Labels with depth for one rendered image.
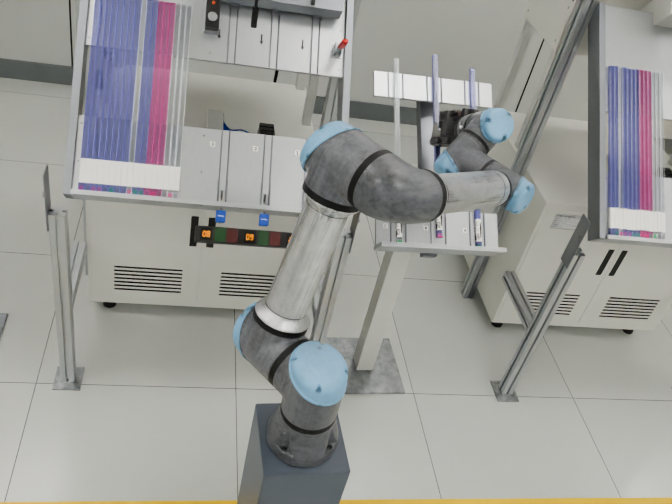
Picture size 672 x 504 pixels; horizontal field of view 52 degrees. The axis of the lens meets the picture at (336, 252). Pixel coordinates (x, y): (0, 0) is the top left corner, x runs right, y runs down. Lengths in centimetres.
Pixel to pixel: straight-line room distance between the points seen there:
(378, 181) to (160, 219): 116
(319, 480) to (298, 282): 42
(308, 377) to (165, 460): 89
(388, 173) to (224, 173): 73
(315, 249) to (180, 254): 106
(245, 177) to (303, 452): 73
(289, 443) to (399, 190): 58
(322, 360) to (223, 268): 103
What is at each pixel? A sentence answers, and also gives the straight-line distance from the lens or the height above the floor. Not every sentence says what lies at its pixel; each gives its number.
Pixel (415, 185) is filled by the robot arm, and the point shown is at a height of 116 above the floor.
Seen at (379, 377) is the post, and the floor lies 1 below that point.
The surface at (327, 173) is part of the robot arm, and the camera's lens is 121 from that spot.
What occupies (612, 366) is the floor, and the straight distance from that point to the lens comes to 289.
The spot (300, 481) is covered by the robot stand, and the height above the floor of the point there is 52.
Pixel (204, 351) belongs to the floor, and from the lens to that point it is 239.
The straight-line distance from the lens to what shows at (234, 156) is 182.
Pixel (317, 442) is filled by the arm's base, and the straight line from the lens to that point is 144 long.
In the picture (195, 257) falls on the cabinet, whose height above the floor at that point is 28.
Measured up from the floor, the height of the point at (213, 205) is 73.
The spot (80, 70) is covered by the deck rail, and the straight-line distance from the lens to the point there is 188.
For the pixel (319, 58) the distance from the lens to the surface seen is 194.
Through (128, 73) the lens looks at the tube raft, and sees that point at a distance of 187.
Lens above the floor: 175
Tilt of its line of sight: 37 degrees down
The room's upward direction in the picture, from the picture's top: 14 degrees clockwise
